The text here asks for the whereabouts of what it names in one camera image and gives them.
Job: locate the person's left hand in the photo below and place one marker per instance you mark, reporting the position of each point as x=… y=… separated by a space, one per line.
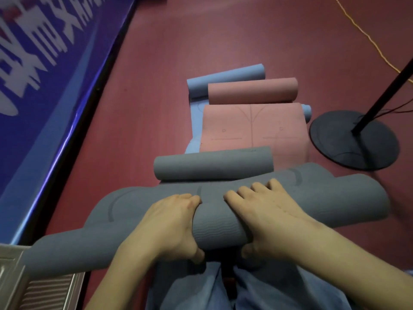
x=164 y=229

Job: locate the person's right hand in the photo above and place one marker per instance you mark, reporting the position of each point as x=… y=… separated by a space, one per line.
x=274 y=222

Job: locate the person's right little finger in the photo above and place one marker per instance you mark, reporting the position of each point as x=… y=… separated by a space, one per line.
x=279 y=187

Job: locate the person's left thumb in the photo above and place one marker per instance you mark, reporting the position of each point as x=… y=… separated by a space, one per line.
x=197 y=255

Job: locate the person's right middle finger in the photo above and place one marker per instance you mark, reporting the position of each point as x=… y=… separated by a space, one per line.
x=256 y=200

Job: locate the person's right thumb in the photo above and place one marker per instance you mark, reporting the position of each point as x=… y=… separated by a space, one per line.
x=249 y=251

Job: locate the grey yoga mat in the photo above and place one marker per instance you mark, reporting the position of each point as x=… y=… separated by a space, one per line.
x=338 y=196

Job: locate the person's right forearm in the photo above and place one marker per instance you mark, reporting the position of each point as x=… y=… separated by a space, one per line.
x=355 y=267

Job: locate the person's left forearm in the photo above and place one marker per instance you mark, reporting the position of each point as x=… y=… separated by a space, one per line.
x=119 y=280

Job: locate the blue denim trousers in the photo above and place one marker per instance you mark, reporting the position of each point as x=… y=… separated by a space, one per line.
x=274 y=287

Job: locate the pink yoga mat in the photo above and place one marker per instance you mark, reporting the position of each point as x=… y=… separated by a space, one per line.
x=251 y=132

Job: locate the black round stand base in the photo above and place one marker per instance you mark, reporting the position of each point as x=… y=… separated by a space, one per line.
x=355 y=148

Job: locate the light blue yoga mat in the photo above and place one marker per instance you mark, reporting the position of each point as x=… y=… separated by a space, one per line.
x=226 y=75

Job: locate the black stand pole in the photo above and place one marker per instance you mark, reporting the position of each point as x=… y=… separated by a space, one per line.
x=384 y=95

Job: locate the white metal vent grille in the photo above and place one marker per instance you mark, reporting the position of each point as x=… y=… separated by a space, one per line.
x=38 y=290

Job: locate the blue printed barrier banner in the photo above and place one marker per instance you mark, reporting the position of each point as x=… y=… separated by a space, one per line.
x=48 y=103

